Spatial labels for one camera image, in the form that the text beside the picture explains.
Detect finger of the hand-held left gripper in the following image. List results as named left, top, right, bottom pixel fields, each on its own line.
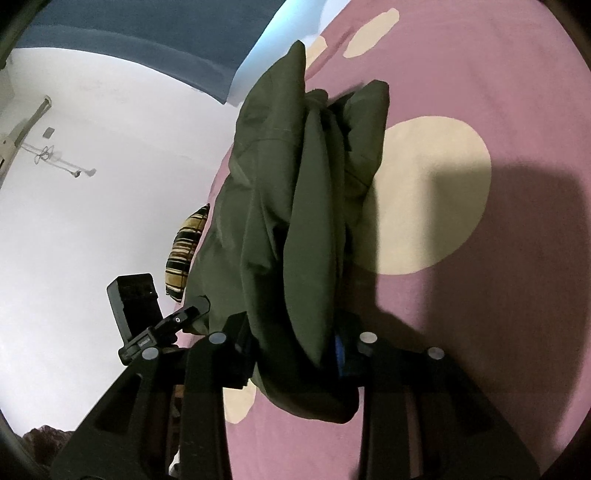
left=154, top=295, right=212, bottom=339

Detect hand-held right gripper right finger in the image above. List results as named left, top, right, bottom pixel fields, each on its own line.
left=331, top=322, right=542, bottom=480

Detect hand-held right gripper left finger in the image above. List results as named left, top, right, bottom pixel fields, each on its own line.
left=51, top=314, right=260, bottom=480

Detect olive green pants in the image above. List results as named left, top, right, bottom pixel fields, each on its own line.
left=187, top=41, right=391, bottom=424

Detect plaid brown and black pillow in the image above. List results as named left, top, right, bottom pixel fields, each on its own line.
left=165, top=204, right=211, bottom=303

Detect dark brown cloth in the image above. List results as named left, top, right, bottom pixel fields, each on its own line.
left=21, top=425, right=75, bottom=467

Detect dark blue curtain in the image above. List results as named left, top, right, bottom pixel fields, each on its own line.
left=23, top=0, right=288, bottom=105

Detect pink bedsheet with cream dots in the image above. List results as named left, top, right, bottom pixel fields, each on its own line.
left=171, top=0, right=591, bottom=480

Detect thin wall cable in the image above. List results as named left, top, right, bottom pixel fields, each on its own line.
left=21, top=143, right=98, bottom=179

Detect white wall conduit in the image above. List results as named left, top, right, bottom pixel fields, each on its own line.
left=0, top=95, right=52, bottom=185

